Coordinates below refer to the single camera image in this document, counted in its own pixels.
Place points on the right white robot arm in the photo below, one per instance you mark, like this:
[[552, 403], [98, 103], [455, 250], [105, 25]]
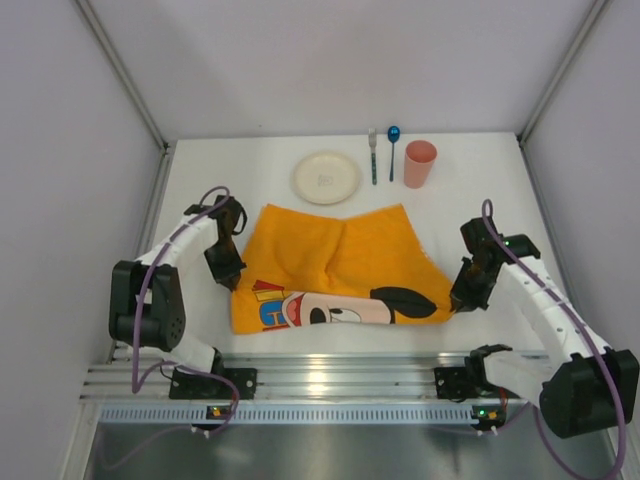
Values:
[[587, 385]]

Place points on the orange cartoon mouse towel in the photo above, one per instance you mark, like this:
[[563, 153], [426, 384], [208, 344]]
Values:
[[306, 270]]

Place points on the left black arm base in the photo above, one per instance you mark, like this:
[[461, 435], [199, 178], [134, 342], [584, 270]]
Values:
[[187, 386]]

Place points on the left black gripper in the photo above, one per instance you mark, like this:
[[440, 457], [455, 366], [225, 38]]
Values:
[[223, 261]]

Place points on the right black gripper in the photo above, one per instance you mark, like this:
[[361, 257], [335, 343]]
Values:
[[467, 284]]

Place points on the blue metallic spoon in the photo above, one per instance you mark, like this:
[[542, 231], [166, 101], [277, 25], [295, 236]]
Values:
[[393, 135]]

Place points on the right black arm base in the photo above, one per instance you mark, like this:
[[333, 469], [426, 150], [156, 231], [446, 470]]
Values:
[[461, 383]]

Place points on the pink plastic cup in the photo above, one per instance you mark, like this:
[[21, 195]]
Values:
[[420, 156]]

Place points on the aluminium mounting rail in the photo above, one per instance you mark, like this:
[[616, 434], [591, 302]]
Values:
[[296, 377]]

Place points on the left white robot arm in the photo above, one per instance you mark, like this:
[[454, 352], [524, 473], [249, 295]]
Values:
[[147, 308]]

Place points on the perforated grey cable duct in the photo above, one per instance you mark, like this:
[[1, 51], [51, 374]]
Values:
[[307, 414]]

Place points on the fork with teal handle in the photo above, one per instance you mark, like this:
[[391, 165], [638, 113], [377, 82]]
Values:
[[372, 141]]

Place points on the cream round plate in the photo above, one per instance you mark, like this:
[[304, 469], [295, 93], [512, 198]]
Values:
[[326, 178]]

